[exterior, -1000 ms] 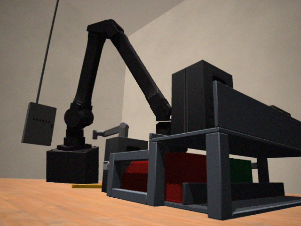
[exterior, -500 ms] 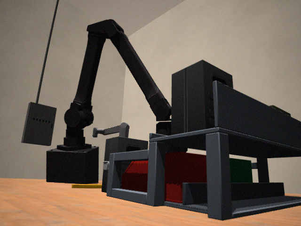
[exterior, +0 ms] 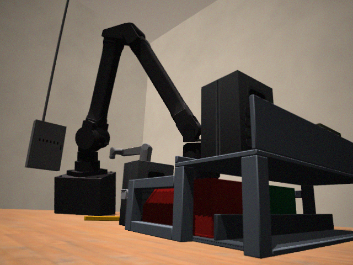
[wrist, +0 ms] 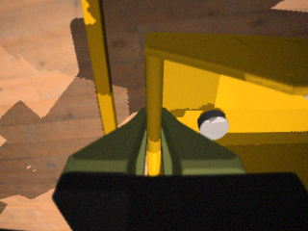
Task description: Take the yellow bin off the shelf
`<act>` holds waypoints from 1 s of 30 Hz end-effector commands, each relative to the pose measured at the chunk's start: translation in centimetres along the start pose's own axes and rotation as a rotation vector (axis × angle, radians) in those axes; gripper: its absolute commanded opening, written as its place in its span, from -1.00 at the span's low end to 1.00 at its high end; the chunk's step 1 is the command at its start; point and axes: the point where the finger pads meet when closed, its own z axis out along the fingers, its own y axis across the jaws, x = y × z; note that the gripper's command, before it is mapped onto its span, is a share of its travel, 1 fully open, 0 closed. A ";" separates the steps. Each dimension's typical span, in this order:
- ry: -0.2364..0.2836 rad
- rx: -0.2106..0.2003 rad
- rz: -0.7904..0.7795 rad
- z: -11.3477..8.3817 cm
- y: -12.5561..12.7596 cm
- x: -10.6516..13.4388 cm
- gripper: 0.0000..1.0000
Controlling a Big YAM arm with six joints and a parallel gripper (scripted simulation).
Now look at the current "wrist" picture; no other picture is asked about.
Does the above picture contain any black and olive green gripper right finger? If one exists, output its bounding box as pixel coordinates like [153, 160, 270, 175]
[161, 107, 246, 175]

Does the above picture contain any yellow bin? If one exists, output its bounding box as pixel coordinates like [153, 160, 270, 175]
[144, 33, 308, 191]

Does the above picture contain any yellow bar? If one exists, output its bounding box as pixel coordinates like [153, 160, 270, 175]
[81, 0, 118, 135]

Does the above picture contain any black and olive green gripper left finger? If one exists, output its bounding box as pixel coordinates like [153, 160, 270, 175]
[61, 108, 147, 175]

